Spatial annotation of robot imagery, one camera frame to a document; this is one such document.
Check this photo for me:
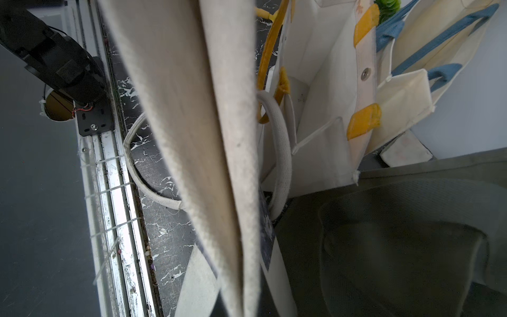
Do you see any white Monet canvas bag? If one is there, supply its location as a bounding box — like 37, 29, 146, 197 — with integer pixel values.
100, 1, 297, 316

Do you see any yellow-handled canvas bag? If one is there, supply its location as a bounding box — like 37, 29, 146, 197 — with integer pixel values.
258, 1, 380, 198

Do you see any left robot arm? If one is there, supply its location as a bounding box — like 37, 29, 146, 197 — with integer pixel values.
1, 4, 106, 104

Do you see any olive green canvas bag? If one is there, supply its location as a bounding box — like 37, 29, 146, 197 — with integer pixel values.
276, 149, 506, 316

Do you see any green succulent plant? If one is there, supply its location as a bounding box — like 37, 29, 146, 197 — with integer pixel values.
375, 0, 401, 25

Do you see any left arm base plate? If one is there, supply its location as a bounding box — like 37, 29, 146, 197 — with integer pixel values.
74, 96, 114, 137

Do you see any aluminium front rail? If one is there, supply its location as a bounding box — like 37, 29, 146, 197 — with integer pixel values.
64, 1, 161, 316

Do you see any blue-handled canvas bag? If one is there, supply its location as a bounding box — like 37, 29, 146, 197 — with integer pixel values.
366, 1, 500, 153

